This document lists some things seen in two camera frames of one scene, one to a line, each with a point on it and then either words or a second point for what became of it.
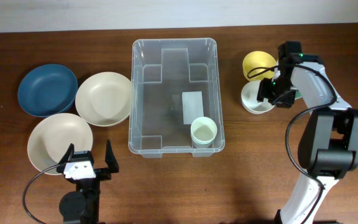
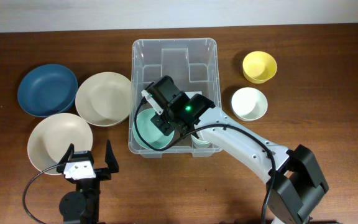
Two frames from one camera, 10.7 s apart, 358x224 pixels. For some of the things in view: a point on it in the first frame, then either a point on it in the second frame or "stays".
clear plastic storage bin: (161, 70) stays
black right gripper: (286, 101) to (164, 127)
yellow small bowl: (258, 59) stays
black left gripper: (105, 173) stays
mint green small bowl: (298, 94) to (149, 132)
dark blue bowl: (46, 89) stays
